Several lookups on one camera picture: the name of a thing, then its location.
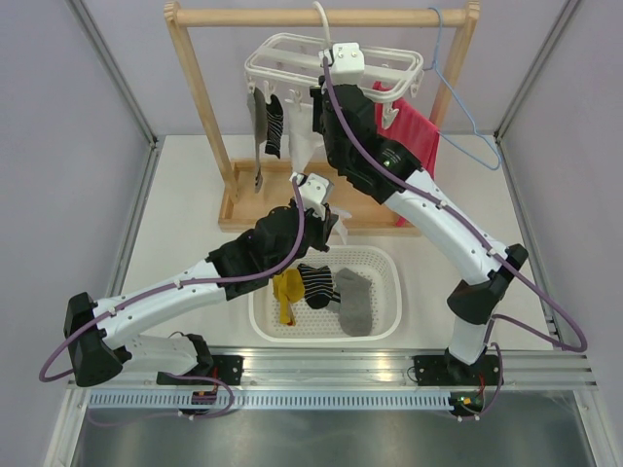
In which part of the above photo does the white sock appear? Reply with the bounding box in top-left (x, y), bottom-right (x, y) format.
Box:
top-left (332, 207), bottom-right (351, 245)
top-left (285, 99), bottom-right (323, 173)

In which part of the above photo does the black white-striped sock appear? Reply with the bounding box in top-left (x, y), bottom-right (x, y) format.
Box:
top-left (297, 264), bottom-right (341, 312)
top-left (265, 94), bottom-right (284, 159)

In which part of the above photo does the yellow bear sock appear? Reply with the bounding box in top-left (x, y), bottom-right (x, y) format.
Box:
top-left (273, 269), bottom-right (305, 326)

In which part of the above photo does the white plastic clip hanger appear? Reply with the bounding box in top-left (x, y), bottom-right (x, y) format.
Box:
top-left (244, 1), bottom-right (424, 129)

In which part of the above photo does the grey striped-cuff sock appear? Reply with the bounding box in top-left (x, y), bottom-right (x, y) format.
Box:
top-left (326, 268), bottom-right (373, 337)
top-left (247, 88), bottom-right (268, 194)

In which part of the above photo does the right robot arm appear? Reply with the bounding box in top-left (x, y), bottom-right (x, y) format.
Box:
top-left (310, 84), bottom-right (528, 383)

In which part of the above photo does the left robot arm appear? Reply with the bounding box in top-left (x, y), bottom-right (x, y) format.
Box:
top-left (63, 202), bottom-right (339, 387)

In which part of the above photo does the white perforated plastic basket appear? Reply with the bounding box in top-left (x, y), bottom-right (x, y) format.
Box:
top-left (248, 245), bottom-right (402, 345)

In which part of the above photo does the pink towel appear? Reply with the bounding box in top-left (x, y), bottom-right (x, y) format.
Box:
top-left (372, 80), bottom-right (442, 228)

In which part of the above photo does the wooden clothes rack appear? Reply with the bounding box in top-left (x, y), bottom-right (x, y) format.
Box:
top-left (164, 1), bottom-right (481, 236)

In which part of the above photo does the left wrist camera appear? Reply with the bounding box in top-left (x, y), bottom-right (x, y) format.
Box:
top-left (290, 172), bottom-right (334, 220)

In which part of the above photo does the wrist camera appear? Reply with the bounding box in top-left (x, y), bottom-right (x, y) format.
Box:
top-left (319, 42), bottom-right (365, 85)
top-left (290, 172), bottom-right (334, 220)

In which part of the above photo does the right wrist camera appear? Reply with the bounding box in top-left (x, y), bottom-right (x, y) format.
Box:
top-left (319, 42), bottom-right (365, 85)

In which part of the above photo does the blue wire hanger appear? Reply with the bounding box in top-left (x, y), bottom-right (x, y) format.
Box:
top-left (424, 7), bottom-right (502, 171)

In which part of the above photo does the aluminium mounting rail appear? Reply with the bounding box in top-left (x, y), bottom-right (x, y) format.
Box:
top-left (67, 345), bottom-right (599, 391)

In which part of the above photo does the white slotted cable duct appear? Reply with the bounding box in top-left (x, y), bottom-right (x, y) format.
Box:
top-left (89, 389), bottom-right (454, 411)

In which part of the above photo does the right aluminium frame post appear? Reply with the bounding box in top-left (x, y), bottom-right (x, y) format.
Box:
top-left (494, 0), bottom-right (585, 142)

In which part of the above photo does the aluminium frame post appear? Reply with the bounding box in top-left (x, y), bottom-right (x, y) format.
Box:
top-left (494, 0), bottom-right (585, 142)
top-left (66, 0), bottom-right (161, 148)

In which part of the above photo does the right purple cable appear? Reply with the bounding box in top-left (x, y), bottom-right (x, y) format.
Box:
top-left (320, 55), bottom-right (589, 352)

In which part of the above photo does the purple cable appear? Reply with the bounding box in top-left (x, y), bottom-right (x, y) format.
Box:
top-left (320, 55), bottom-right (589, 352)
top-left (38, 184), bottom-right (308, 428)

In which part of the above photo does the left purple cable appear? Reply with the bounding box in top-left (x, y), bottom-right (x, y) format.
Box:
top-left (38, 184), bottom-right (308, 428)

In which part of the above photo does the left aluminium frame post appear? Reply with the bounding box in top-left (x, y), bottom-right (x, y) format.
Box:
top-left (66, 0), bottom-right (161, 148)

